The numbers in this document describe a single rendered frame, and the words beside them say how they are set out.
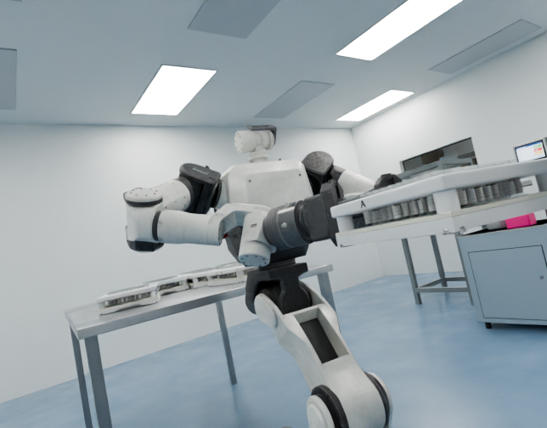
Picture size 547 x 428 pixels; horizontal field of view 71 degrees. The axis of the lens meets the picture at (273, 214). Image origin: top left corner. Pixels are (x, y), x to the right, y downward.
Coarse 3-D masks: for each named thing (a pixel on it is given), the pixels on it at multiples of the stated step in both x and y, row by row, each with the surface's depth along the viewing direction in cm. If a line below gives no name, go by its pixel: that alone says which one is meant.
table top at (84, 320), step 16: (320, 272) 178; (192, 288) 207; (208, 288) 185; (224, 288) 167; (240, 288) 157; (96, 304) 237; (160, 304) 154; (176, 304) 143; (192, 304) 146; (208, 304) 149; (80, 320) 155; (96, 320) 142; (112, 320) 132; (128, 320) 134; (144, 320) 137; (80, 336) 126
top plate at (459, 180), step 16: (528, 160) 53; (544, 160) 54; (448, 176) 45; (464, 176) 46; (480, 176) 48; (496, 176) 49; (512, 176) 50; (528, 176) 55; (384, 192) 54; (400, 192) 51; (416, 192) 49; (432, 192) 47; (336, 208) 65; (352, 208) 61; (368, 208) 58
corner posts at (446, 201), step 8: (536, 176) 56; (544, 176) 55; (544, 184) 55; (440, 192) 46; (448, 192) 45; (456, 192) 46; (440, 200) 46; (448, 200) 45; (456, 200) 46; (440, 208) 46; (448, 208) 45; (456, 208) 45; (344, 216) 65; (344, 224) 65; (352, 224) 65
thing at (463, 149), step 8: (456, 144) 591; (464, 144) 581; (472, 144) 571; (432, 152) 624; (440, 152) 613; (448, 152) 602; (456, 152) 592; (464, 152) 583; (472, 152) 572; (408, 160) 663; (416, 160) 650; (424, 160) 638; (432, 160) 626; (472, 160) 574; (408, 168) 665; (432, 168) 627
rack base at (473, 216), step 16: (544, 192) 53; (464, 208) 50; (480, 208) 47; (496, 208) 48; (512, 208) 49; (528, 208) 51; (544, 208) 52; (384, 224) 55; (400, 224) 52; (416, 224) 50; (432, 224) 47; (448, 224) 45; (464, 224) 45; (480, 224) 46; (336, 240) 66; (352, 240) 62; (368, 240) 59; (384, 240) 56
